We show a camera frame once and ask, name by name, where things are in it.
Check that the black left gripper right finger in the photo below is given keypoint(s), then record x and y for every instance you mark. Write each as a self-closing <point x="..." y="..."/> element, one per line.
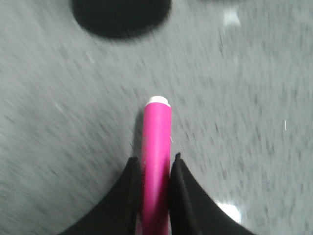
<point x="192" y="211"/>

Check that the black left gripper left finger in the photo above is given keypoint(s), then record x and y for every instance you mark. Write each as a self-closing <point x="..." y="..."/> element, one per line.
<point x="116" y="213"/>

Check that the pink pen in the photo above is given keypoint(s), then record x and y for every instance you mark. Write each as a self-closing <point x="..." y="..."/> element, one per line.
<point x="155" y="165"/>

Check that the black mesh pen holder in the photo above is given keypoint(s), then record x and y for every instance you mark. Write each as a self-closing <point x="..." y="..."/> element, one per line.
<point x="120" y="19"/>

